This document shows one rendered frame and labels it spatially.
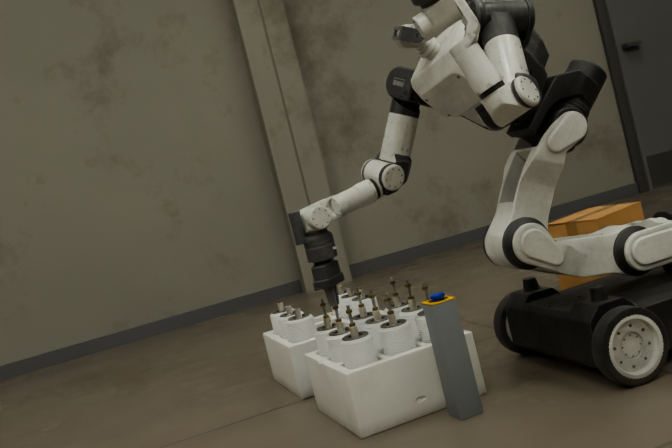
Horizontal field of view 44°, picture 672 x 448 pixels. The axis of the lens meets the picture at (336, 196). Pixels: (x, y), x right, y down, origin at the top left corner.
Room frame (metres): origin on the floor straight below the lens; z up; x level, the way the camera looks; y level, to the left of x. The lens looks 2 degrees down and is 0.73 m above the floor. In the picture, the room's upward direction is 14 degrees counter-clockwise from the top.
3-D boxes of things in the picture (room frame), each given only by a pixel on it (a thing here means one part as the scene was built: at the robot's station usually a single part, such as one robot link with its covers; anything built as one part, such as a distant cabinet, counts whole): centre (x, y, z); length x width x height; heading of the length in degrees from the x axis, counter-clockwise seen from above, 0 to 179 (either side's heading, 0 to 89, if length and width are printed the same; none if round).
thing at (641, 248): (2.42, -0.82, 0.28); 0.21 x 0.20 x 0.13; 107
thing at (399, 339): (2.32, -0.07, 0.16); 0.10 x 0.10 x 0.18
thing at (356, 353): (2.28, 0.04, 0.16); 0.10 x 0.10 x 0.18
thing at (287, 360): (2.95, 0.15, 0.09); 0.39 x 0.39 x 0.18; 18
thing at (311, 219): (2.38, 0.09, 0.57); 0.11 x 0.11 x 0.11; 23
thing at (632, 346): (2.09, -0.63, 0.10); 0.20 x 0.05 x 0.20; 107
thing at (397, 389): (2.43, -0.03, 0.09); 0.39 x 0.39 x 0.18; 19
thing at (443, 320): (2.18, -0.20, 0.16); 0.07 x 0.07 x 0.31; 19
